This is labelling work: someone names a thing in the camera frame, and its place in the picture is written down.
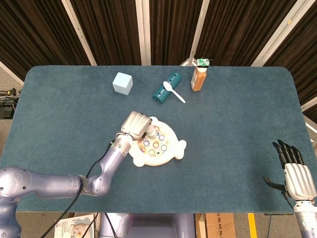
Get black device on floor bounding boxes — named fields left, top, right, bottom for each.
left=0, top=99, right=16, bottom=119

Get brown cardboard box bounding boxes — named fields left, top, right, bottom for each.
left=195, top=213, right=236, bottom=238

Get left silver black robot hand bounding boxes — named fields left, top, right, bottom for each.
left=120, top=111, right=153, bottom=141

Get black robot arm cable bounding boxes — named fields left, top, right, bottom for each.
left=42, top=140, right=116, bottom=238

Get teal half-cylinder block with holes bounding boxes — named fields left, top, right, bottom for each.
left=152, top=71, right=182, bottom=105

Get purple robot torso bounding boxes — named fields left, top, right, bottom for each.
left=99, top=213, right=199, bottom=238

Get white plastic spoon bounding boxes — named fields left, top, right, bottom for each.
left=162, top=81, right=186, bottom=104

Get orange juice bottle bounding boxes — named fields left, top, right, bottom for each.
left=190, top=66, right=208, bottom=92

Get light blue cube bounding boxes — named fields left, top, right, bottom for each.
left=112, top=72, right=134, bottom=96

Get printed toy packaging box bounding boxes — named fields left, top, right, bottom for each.
left=54, top=213, right=99, bottom=238

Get mint green toy hammer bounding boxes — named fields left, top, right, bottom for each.
left=146, top=125, right=158, bottom=139

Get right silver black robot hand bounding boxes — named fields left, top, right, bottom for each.
left=262, top=139, right=317, bottom=201

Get black floor cables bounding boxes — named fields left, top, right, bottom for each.
left=0, top=88, right=23, bottom=102

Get white fish-shaped whack-a-mole toy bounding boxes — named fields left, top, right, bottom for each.
left=128, top=116, right=188, bottom=168

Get blue felt table cover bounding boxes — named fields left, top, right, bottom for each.
left=0, top=65, right=317, bottom=214

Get dark brown pleated curtain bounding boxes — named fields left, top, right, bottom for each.
left=0, top=0, right=317, bottom=117

